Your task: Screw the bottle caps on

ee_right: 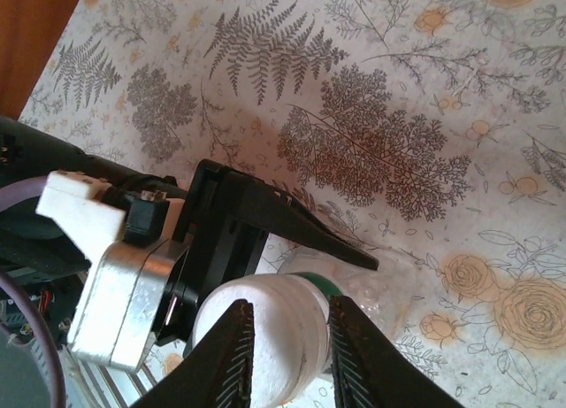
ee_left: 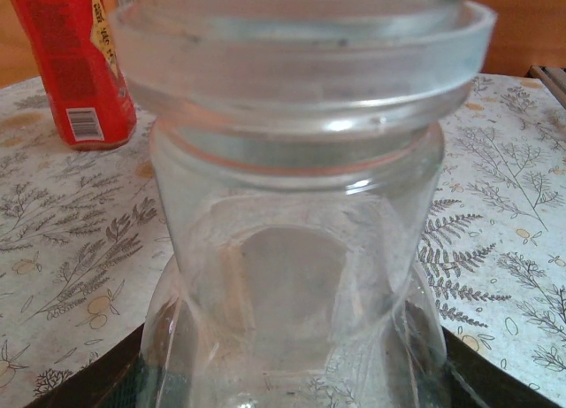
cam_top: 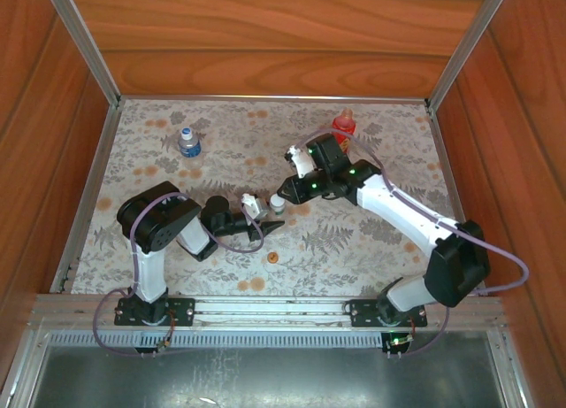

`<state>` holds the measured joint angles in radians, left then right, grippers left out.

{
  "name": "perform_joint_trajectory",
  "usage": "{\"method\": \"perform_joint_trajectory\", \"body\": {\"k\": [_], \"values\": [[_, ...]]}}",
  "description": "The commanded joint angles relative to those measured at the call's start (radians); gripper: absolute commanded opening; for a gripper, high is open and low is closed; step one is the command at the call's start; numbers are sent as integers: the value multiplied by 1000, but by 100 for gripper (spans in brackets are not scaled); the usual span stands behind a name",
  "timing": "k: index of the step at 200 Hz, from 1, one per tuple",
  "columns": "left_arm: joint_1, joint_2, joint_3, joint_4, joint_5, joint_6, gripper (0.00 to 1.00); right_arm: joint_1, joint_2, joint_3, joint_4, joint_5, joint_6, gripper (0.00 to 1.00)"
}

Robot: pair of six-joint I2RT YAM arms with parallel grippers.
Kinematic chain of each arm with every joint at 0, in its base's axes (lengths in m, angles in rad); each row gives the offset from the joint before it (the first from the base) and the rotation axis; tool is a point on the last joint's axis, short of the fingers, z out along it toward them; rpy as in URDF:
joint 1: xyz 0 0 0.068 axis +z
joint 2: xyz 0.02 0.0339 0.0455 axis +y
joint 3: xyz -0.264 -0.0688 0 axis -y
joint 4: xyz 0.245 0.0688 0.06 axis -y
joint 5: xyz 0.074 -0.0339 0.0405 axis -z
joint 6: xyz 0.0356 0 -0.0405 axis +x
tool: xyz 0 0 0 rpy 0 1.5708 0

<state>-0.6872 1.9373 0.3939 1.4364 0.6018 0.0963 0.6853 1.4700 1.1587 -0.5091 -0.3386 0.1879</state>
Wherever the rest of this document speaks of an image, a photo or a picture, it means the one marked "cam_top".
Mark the red label drink bottle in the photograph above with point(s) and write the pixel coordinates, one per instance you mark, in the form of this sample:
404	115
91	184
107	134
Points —
344	122

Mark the grey metal sheet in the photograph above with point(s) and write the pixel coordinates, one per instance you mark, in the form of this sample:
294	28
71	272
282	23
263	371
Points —
265	381

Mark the orange bottle cap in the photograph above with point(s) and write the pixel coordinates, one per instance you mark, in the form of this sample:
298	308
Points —
273	257

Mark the green label clear bottle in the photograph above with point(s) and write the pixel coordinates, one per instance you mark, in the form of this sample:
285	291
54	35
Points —
278	212

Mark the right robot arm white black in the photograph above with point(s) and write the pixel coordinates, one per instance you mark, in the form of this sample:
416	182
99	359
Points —
407	213

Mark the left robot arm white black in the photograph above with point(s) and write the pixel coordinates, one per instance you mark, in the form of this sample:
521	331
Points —
150	266

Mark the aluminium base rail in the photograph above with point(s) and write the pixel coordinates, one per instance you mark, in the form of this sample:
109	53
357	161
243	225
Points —
265	308

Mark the aluminium table edge strip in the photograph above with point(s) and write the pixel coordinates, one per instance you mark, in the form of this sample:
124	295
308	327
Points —
95	178
265	98
438	133

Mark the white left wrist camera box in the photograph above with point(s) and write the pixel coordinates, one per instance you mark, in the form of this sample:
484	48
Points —
254	206

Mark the plain white bottle cap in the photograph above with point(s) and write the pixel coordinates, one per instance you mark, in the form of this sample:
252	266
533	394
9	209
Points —
277	200

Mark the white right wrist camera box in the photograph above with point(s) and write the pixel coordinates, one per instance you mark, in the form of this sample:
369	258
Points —
303	162

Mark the aluminium frame post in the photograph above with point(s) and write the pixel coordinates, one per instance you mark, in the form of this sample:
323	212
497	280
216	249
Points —
468	49
84	49

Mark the floral tablecloth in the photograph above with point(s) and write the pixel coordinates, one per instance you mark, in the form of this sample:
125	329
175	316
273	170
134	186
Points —
265	129

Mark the aluminium lower frame bar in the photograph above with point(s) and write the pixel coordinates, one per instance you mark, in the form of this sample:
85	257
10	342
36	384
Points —
508	372
22	372

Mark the blue label water bottle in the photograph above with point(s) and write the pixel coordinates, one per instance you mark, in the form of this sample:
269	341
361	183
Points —
190	148

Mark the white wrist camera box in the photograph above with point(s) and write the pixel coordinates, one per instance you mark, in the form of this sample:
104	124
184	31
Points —
254	206
303	162

